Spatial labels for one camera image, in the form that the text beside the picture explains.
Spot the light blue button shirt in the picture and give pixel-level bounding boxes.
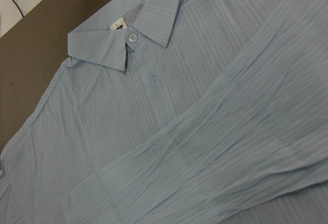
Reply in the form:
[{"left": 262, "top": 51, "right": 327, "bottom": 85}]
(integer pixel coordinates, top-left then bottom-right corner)
[{"left": 1, "top": 0, "right": 327, "bottom": 223}]

